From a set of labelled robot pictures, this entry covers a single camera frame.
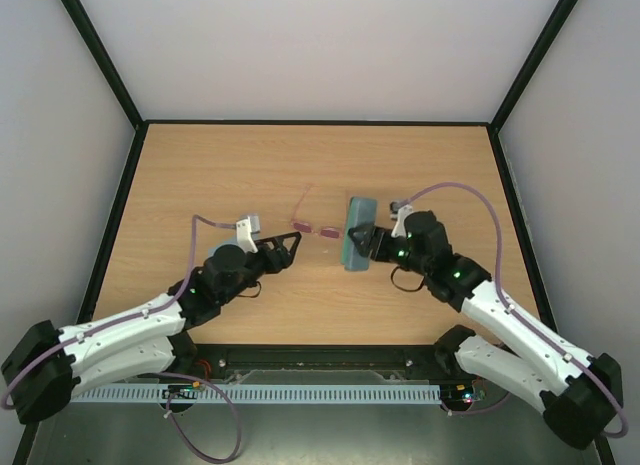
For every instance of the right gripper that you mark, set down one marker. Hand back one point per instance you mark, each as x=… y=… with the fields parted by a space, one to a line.
x=376 y=244

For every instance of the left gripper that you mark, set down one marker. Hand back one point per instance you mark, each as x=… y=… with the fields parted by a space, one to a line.
x=283 y=258

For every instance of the grey-green glasses case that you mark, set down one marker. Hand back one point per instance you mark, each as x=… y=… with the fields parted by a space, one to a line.
x=360 y=224

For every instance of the pink sunglasses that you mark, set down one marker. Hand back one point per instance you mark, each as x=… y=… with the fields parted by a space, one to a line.
x=308 y=222

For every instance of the blue cleaning cloth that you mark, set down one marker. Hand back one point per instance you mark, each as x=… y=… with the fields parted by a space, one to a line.
x=218 y=251

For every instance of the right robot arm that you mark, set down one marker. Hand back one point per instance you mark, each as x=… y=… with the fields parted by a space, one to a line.
x=576 y=393

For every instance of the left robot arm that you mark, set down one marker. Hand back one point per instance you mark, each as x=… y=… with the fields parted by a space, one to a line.
x=49 y=366

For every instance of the left circuit board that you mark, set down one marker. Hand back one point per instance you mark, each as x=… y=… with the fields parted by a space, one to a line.
x=185 y=391

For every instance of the circuit board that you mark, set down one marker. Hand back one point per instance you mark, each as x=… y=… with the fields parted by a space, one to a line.
x=185 y=391
x=461 y=397

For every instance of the right circuit board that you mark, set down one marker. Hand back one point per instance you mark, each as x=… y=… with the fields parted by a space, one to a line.
x=461 y=397

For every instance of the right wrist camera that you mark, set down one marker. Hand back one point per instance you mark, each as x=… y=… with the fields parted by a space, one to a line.
x=399 y=211

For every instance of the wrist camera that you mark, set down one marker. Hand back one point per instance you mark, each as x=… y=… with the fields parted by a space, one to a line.
x=399 y=211
x=247 y=229

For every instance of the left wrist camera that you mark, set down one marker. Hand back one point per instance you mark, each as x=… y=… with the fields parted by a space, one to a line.
x=247 y=229

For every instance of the black aluminium front rail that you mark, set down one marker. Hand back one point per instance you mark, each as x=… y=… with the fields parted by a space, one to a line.
x=217 y=361

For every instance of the black cage frame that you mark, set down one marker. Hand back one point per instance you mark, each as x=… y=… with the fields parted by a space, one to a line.
x=83 y=24

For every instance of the light blue cable duct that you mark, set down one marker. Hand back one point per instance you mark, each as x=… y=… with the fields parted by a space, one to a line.
x=271 y=394

